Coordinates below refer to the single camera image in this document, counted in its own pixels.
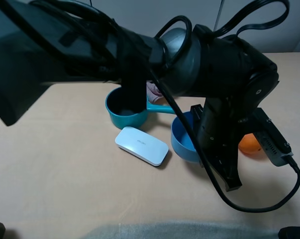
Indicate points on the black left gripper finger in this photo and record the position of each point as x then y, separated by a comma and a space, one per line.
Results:
227, 168

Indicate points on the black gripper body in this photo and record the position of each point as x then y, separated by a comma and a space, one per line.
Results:
219, 124

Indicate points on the blue plastic bowl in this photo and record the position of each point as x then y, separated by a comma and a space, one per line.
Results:
182, 144

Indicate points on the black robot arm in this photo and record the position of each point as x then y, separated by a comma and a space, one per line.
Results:
46, 42

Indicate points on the black object bottom right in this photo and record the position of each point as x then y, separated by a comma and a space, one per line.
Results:
289, 233

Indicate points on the orange fruit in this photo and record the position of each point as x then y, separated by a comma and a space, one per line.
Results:
249, 144

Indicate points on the grey cloth at table edge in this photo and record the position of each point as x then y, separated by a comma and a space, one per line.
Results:
180, 230

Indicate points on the pink rolled towel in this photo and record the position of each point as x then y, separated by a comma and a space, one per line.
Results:
154, 96

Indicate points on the white rounded plastic case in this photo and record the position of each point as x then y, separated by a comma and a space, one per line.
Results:
142, 145

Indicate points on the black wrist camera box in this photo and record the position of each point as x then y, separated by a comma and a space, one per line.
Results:
276, 148

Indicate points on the teal saucepan with handle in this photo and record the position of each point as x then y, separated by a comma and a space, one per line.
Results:
121, 115

